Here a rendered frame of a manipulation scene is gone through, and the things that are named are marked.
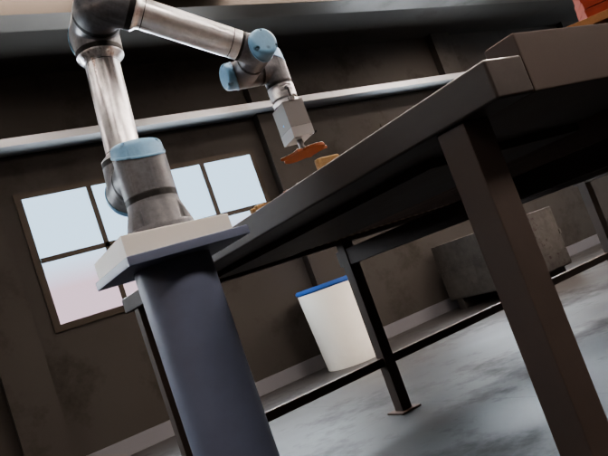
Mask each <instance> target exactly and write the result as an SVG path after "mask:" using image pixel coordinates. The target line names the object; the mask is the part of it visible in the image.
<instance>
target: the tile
mask: <svg viewBox="0 0 608 456"><path fill-rule="evenodd" d="M325 148H327V145H325V143H324V142H317V143H314V144H311V145H308V146H306V147H304V148H297V149H296V150H295V151H294V152H293V153H291V154H289V155H288V156H286V157H283V158H281V159H280V160H281V161H284V162H285V164H292V163H295V162H298V161H300V160H302V159H304V158H307V157H312V156H313V155H315V154H316V153H318V152H319V151H321V150H323V149H325Z"/></svg>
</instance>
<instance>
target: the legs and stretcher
mask: <svg viewBox="0 0 608 456"><path fill-rule="evenodd" d="M577 186H578V189H579V191H580V194H581V196H582V198H583V200H584V204H585V207H586V209H587V211H588V213H589V215H590V218H591V220H592V223H593V225H594V229H595V231H596V233H597V236H598V238H599V241H600V243H601V245H602V247H603V251H604V253H603V254H601V255H599V256H597V257H595V258H593V259H591V260H589V261H586V262H584V263H582V264H580V265H578V266H576V267H574V268H572V269H570V270H568V271H565V272H563V273H560V274H558V275H556V276H555V277H553V278H552V281H553V282H554V285H556V284H557V283H559V282H561V281H563V280H567V279H569V278H571V277H573V276H575V275H576V274H578V273H580V272H582V271H585V270H588V269H590V268H592V267H593V266H595V265H597V264H599V263H601V262H603V261H606V260H607V261H608V224H607V222H606V220H605V218H604V215H603V212H602V209H601V207H600V205H599V203H598V200H597V198H596V195H595V193H594V190H593V188H592V185H591V183H590V182H587V183H586V182H585V181H583V182H581V183H578V184H577ZM351 246H353V243H352V241H351V240H349V241H346V242H342V243H340V244H338V245H336V247H337V251H338V254H339V257H340V259H341V261H342V264H343V267H344V269H345V272H346V275H347V278H348V281H349V284H350V287H351V290H352V291H353V294H354V297H355V300H356V304H357V306H358V309H359V311H360V314H361V317H362V319H363V321H364V324H365V327H366V331H367V334H368V336H369V339H370V341H371V344H372V347H373V349H374V351H375V356H376V360H375V361H373V362H371V363H368V364H366V365H364V366H361V367H359V368H358V369H355V370H353V371H351V372H349V373H347V374H345V375H342V376H340V377H338V378H336V379H334V380H332V381H330V382H328V383H325V384H323V385H321V386H319V387H317V388H315V389H312V390H310V391H308V392H306V393H305V394H302V395H299V396H297V397H295V398H293V399H291V400H289V401H288V402H285V403H283V404H280V405H278V406H276V407H274V408H271V409H270V410H268V411H266V412H265V414H266V417H267V419H268V422H270V421H272V420H274V419H276V418H279V417H281V416H282V415H284V414H286V413H289V412H291V411H293V410H295V409H297V408H299V407H301V406H303V405H305V404H308V403H310V402H312V401H314V400H316V399H318V398H319V397H321V396H324V395H326V394H329V393H331V392H333V391H335V390H337V389H338V388H340V387H342V386H345V385H348V384H350V383H352V382H354V381H356V380H357V379H359V378H361V377H363V376H365V375H369V374H371V373H373V372H374V371H376V370H378V369H381V371H382V374H383V377H384V380H385V383H386V386H387V389H388V392H389V394H390V396H391V399H392V402H393V404H394V408H395V410H393V411H392V412H390V413H388V415H404V414H406V413H409V412H410V411H412V410H413V409H415V408H417V407H419V406H420V405H421V404H411V402H410V399H409V396H408V393H407V392H406V389H405V386H404V382H403V379H402V377H401V375H400V372H399V369H398V366H397V364H396V362H395V361H397V360H399V359H401V358H403V357H405V356H408V355H410V354H412V353H414V352H416V351H418V350H420V349H422V348H424V347H427V346H429V345H430V344H433V343H435V342H437V341H439V340H441V339H443V338H445V337H447V336H449V335H451V334H453V333H456V332H458V331H460V330H462V329H464V328H466V327H468V326H470V325H472V324H474V323H476V322H479V321H481V320H483V319H485V318H487V317H489V316H491V315H493V314H495V313H497V312H499V311H501V310H503V307H502V304H501V302H499V303H497V304H495V305H492V306H490V307H488V308H486V309H484V310H482V311H479V312H477V313H475V314H473V315H471V316H469V317H467V318H464V319H462V320H460V321H458V322H456V323H454V324H452V325H449V326H448V327H446V328H443V329H441V330H439V331H436V332H434V333H432V334H431V335H429V336H427V337H423V338H421V339H419V340H417V341H415V342H413V343H412V344H409V345H407V346H405V347H402V348H400V349H398V350H395V351H394V352H392V349H391V347H390V345H389V342H388V339H387V336H386V334H385V330H384V328H383V325H382V322H381V319H380V318H379V315H378V312H377V309H376V307H375V303H374V300H373V298H372V295H371V292H370V289H369V288H368V285H367V282H366V278H365V275H364V273H363V271H362V268H361V265H360V262H356V263H354V264H350V261H349V259H348V256H347V252H346V248H349V247H351Z"/></svg>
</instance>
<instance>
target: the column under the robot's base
mask: <svg viewBox="0 0 608 456"><path fill-rule="evenodd" d="M248 233H250V230H249V227H248V225H247V224H245V225H242V226H238V227H234V228H232V229H228V230H224V231H221V232H218V233H211V234H208V235H205V236H201V237H198V238H194V239H191V240H187V241H184V242H178V243H175V244H171V245H167V246H164V247H161V248H157V249H154V250H151V251H147V252H141V253H138V254H134V255H130V256H128V257H126V258H125V259H124V260H123V261H122V262H120V263H119V264H118V265H117V266H116V267H114V268H113V269H112V270H111V271H110V272H108V273H107V274H106V275H105V276H104V277H103V278H101V279H100V280H99V281H98V282H96V287H97V290H98V291H101V290H106V289H109V288H112V287H116V286H118V285H122V284H125V283H128V282H131V281H134V280H135V281H136V283H137V286H138V291H139V294H140V297H141V299H142V302H143V305H144V308H145V311H146V313H147V319H148V322H149V325H150V327H151V330H152V333H153V336H154V339H155V341H156V344H157V349H158V352H159V355H160V357H161V360H162V363H163V366H164V368H165V371H166V376H167V379H168V382H169V384H170V387H171V390H172V394H173V396H174V399H175V402H176V407H177V410H178V412H179V415H180V418H181V421H182V424H183V426H184V429H185V434H186V437H187V440H188V442H189V445H190V448H191V451H192V453H193V456H280V454H279V451H278V449H277V446H276V443H275V441H274V438H273V435H272V432H271V428H270V425H269V422H268V419H267V417H266V414H265V412H264V409H263V406H262V403H261V398H260V396H259V393H258V390H257V387H256V385H255V383H254V380H253V377H252V372H251V369H250V367H249V364H248V361H247V358H246V355H245V353H244V351H243V348H242V343H241V340H240V338H239V335H238V332H237V329H236V326H235V324H234V321H233V317H232V314H231V311H230V309H229V306H228V303H227V300H226V297H225V295H224V292H223V287H222V285H221V282H220V280H219V277H218V274H217V271H216V268H215V266H214V261H213V258H212V255H214V254H216V253H217V252H219V251H220V250H222V249H224V248H225V247H227V246H229V245H230V244H232V243H234V242H236V241H238V240H239V239H241V238H242V237H243V236H245V235H247V234H248Z"/></svg>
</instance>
